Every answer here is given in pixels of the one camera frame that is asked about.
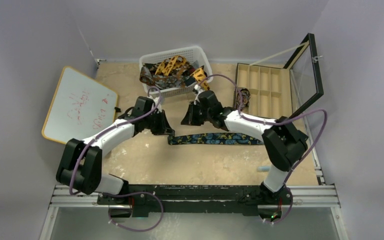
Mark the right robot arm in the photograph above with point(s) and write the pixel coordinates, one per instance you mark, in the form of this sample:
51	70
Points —
284	143

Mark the light blue marker pen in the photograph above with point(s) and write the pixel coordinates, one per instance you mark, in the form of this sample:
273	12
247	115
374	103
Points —
264	169

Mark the dark brown patterned tie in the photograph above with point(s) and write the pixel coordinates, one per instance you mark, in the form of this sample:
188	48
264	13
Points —
178	77

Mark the rolled cat pattern tie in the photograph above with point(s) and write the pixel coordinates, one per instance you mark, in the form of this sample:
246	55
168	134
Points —
242	100

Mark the black tie display box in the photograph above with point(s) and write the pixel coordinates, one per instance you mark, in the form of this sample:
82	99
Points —
287	90

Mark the navy blue shell pattern tie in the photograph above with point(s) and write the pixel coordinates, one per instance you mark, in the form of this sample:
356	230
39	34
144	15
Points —
228	138

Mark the yellow framed whiteboard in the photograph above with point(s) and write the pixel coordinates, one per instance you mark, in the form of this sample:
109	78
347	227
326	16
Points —
81	107

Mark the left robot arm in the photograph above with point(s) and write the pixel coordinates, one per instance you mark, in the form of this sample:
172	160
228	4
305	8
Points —
81	164

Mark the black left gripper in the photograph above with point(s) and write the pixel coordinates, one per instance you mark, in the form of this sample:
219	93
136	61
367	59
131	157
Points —
164	128

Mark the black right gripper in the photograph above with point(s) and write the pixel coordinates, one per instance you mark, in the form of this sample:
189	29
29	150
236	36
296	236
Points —
191	113

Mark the aluminium frame rail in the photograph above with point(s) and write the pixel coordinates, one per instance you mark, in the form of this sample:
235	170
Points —
322	196

